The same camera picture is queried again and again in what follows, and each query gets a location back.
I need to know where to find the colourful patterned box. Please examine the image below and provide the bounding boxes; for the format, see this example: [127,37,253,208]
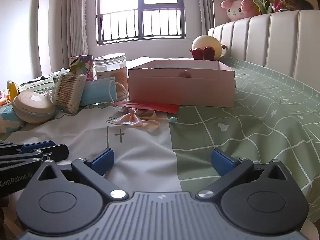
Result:
[70,54,95,82]

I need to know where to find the clear plastic jar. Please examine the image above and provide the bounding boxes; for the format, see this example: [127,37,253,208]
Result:
[94,53,129,101]

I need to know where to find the cotton swab pack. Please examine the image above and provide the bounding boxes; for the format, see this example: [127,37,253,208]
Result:
[51,71,87,114]

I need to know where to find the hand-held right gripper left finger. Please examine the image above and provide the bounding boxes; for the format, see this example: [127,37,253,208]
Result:
[37,148,129,201]

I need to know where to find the red envelope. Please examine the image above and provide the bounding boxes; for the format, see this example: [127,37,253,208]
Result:
[112,100,180,114]

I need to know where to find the pink leaf potted plant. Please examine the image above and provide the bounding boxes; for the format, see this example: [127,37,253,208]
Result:
[264,0,301,12]

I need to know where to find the blue face mask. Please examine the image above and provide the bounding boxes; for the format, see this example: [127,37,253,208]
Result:
[79,77,128,107]

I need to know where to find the pink satin bow hair tie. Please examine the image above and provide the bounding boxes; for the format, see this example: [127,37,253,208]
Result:
[107,109,161,132]

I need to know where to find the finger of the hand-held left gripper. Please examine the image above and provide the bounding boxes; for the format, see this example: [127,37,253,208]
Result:
[0,144,69,170]
[0,141,57,155]

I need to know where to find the wet wipes packet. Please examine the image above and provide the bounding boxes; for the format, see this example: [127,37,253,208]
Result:
[0,104,24,134]

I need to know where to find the pink cardboard box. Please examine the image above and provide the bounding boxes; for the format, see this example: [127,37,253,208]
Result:
[127,59,237,109]

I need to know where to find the cream round plush red feet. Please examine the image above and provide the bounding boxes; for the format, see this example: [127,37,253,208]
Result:
[191,35,227,61]

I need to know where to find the barred window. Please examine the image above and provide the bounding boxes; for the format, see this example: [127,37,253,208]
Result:
[96,0,187,46]

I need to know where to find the beige padded headboard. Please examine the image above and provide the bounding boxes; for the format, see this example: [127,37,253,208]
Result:
[207,9,320,93]

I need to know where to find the green patterned bedsheet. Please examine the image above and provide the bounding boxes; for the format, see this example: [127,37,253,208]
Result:
[0,56,320,230]

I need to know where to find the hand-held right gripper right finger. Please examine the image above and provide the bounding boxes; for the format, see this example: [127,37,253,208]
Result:
[196,148,294,202]

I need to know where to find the yellow toy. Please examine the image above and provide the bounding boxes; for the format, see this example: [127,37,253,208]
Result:
[6,80,21,102]

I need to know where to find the green leaf potted plant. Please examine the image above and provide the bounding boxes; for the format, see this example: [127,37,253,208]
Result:
[251,0,273,15]

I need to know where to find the round beige zip case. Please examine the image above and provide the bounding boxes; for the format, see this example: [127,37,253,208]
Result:
[12,91,56,124]

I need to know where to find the beige curtain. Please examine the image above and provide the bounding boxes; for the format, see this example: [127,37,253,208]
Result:
[184,0,215,37]
[37,0,101,77]

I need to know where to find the pink bunny plush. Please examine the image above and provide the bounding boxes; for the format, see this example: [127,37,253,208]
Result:
[220,0,258,22]

